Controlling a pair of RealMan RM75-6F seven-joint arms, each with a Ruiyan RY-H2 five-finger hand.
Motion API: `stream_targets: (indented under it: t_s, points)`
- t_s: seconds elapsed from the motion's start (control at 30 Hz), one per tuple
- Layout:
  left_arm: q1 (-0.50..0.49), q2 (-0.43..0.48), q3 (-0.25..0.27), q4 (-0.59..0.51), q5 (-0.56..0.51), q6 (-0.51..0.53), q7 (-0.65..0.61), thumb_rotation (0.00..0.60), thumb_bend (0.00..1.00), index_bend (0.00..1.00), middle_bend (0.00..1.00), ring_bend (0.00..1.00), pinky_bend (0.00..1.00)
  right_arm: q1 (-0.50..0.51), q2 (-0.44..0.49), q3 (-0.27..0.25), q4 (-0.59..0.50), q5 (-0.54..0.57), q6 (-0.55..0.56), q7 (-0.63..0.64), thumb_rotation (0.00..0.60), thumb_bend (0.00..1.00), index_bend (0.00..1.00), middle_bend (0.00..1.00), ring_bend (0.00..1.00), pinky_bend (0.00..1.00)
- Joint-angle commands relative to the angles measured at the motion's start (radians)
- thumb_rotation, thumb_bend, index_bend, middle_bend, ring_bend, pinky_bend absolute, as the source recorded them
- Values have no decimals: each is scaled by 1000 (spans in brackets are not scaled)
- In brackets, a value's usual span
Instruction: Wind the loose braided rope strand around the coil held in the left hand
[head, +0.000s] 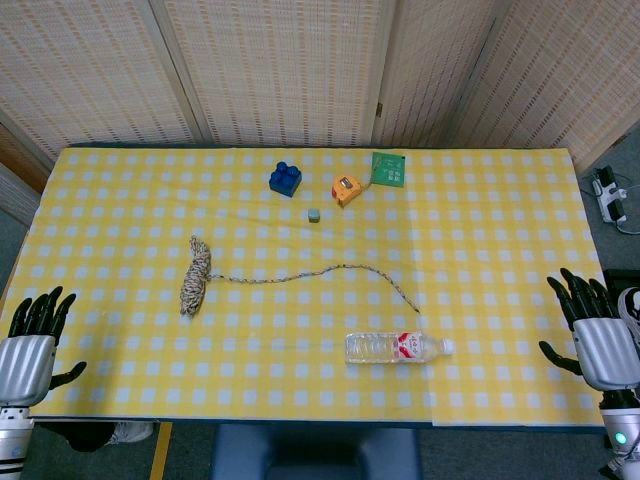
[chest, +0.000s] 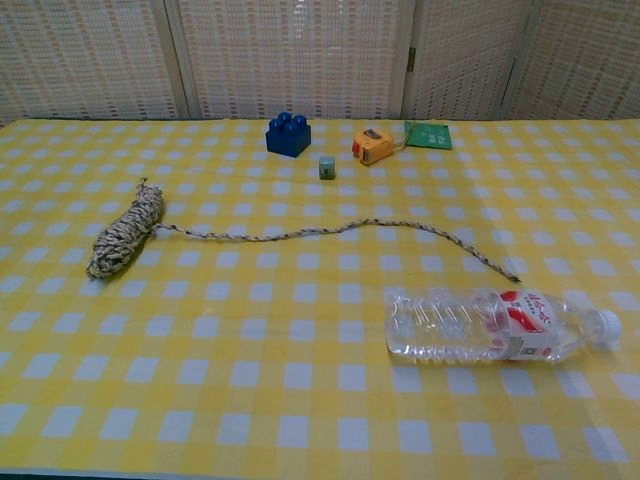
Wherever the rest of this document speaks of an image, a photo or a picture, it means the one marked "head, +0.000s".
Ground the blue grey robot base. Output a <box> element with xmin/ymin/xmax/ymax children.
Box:
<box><xmin>212</xmin><ymin>423</ymin><xmax>424</xmax><ymax>480</ymax></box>

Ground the green circuit board card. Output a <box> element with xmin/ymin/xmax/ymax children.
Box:
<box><xmin>370</xmin><ymin>151</ymin><xmax>407</xmax><ymax>188</ymax></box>

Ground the orange tape measure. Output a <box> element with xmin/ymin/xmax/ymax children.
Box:
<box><xmin>330</xmin><ymin>167</ymin><xmax>376</xmax><ymax>209</ymax></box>

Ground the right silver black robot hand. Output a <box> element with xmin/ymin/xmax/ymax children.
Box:
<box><xmin>538</xmin><ymin>268</ymin><xmax>640</xmax><ymax>392</ymax></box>

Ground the blue edged table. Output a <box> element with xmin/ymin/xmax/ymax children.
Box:
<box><xmin>29</xmin><ymin>142</ymin><xmax>640</xmax><ymax>431</ymax></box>

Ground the woven bamboo screen panel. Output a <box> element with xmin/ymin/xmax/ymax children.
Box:
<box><xmin>0</xmin><ymin>0</ymin><xmax>201</xmax><ymax>161</ymax></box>
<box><xmin>149</xmin><ymin>0</ymin><xmax>396</xmax><ymax>149</ymax></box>
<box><xmin>372</xmin><ymin>0</ymin><xmax>501</xmax><ymax>149</ymax></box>
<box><xmin>449</xmin><ymin>0</ymin><xmax>640</xmax><ymax>171</ymax></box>

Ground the clear plastic water bottle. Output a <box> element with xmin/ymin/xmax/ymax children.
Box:
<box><xmin>344</xmin><ymin>330</ymin><xmax>455</xmax><ymax>365</ymax></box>

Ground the black and white sneaker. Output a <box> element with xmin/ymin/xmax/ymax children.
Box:
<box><xmin>618</xmin><ymin>287</ymin><xmax>640</xmax><ymax>351</ymax></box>

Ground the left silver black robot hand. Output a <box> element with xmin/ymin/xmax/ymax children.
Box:
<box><xmin>0</xmin><ymin>286</ymin><xmax>88</xmax><ymax>407</ymax></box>

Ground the white shoe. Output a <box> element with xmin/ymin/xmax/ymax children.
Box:
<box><xmin>107</xmin><ymin>421</ymin><xmax>154</xmax><ymax>445</ymax></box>

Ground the white power strip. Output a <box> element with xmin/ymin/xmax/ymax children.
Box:
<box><xmin>592</xmin><ymin>167</ymin><xmax>630</xmax><ymax>225</ymax></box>

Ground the yellow white checkered tablecloth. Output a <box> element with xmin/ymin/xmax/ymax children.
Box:
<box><xmin>0</xmin><ymin>147</ymin><xmax>629</xmax><ymax>429</ymax></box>

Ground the braided rope bundle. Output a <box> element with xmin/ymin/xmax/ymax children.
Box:
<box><xmin>179</xmin><ymin>234</ymin><xmax>421</xmax><ymax>319</ymax></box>

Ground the blue building block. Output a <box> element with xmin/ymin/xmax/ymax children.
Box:
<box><xmin>268</xmin><ymin>161</ymin><xmax>303</xmax><ymax>197</ymax></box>

